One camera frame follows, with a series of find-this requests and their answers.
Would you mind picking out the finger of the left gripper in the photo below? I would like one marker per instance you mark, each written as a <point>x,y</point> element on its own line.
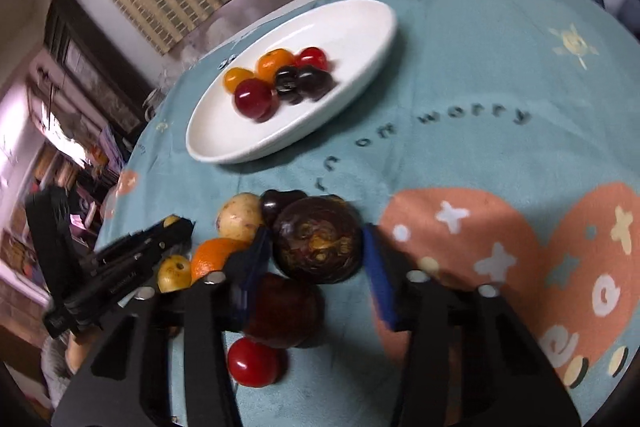
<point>104,291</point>
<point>155,239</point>

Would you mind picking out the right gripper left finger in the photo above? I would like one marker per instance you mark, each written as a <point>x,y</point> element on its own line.
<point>125,381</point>

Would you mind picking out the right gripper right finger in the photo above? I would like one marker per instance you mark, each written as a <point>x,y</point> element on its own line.
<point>505,379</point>

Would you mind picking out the small olive yellow fruit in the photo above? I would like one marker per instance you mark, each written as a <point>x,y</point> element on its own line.
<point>174,274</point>

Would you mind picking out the small red tomato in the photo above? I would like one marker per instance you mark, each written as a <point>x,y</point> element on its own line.
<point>253,364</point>

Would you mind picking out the pale striped pepino melon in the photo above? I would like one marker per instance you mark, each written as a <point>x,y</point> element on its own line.
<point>239,218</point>

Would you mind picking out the dark red apple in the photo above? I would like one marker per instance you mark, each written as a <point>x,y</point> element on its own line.
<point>286,313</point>

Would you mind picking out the small black cherry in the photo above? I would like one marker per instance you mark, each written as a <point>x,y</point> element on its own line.
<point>273,202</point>

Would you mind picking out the dark brown passion fruit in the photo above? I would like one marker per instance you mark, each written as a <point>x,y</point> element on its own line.
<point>318,240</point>

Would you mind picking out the dark red plum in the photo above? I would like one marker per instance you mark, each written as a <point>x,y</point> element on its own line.
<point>255,99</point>

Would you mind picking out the small orange tomato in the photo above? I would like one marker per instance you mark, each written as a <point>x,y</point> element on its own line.
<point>234,76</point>

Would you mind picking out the medium orange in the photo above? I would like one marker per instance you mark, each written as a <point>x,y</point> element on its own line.
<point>268,65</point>

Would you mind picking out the black plum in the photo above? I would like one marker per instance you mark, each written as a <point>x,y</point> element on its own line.
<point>286,84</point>

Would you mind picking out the red cherry tomato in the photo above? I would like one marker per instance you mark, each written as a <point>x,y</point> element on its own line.
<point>313,57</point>

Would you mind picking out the person's left hand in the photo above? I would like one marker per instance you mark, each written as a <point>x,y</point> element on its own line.
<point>79,346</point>

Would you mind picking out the dark framed picture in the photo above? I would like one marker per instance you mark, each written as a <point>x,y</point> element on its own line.
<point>100,71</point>

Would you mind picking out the teal printed tablecloth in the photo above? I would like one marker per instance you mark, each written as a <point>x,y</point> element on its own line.
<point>499,144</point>

